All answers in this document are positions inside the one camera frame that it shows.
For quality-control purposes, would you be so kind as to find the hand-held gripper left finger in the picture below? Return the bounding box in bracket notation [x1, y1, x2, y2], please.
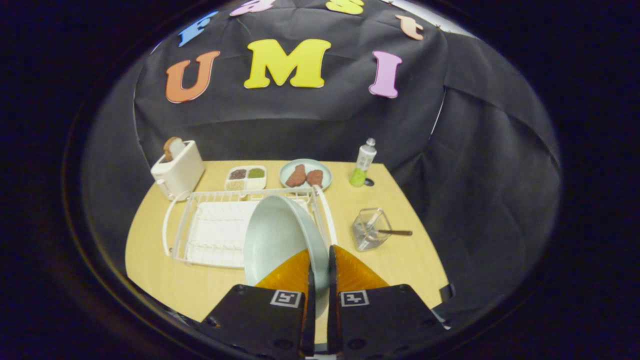
[199, 248, 317, 360]

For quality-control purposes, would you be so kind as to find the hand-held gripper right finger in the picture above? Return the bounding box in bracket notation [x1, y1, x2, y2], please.
[327, 245, 448, 360]

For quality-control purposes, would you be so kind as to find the clear cutlery basket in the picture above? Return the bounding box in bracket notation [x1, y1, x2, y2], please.
[352, 208, 392, 252]

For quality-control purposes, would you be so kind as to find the pale green plate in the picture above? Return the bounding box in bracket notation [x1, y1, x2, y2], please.
[243, 195, 331, 318]

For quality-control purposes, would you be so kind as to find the white wire dish rack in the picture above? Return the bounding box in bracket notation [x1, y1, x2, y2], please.
[161, 186, 338, 269]

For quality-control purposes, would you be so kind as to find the dark handled spoon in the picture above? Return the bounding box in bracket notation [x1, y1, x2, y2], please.
[367, 220, 413, 237]

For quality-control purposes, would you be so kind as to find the small plate with meat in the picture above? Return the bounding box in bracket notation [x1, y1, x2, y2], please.
[279, 158, 333, 192]

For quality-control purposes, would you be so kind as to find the white ribbed drain mat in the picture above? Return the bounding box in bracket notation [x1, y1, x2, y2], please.
[185, 200, 263, 268]

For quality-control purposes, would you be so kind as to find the white divided seasoning tray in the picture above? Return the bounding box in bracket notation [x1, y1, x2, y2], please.
[224, 165, 268, 192]

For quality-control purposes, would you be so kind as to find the green drink bottle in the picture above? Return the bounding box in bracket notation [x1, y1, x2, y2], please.
[349, 138, 377, 188]

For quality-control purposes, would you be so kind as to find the black backdrop cloth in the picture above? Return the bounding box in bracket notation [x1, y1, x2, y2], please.
[82, 0, 561, 331]

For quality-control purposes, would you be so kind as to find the white toaster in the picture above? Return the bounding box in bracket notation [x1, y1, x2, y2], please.
[151, 140, 206, 202]

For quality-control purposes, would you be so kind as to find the bread slice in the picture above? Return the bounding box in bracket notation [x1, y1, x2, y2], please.
[163, 136, 185, 162]

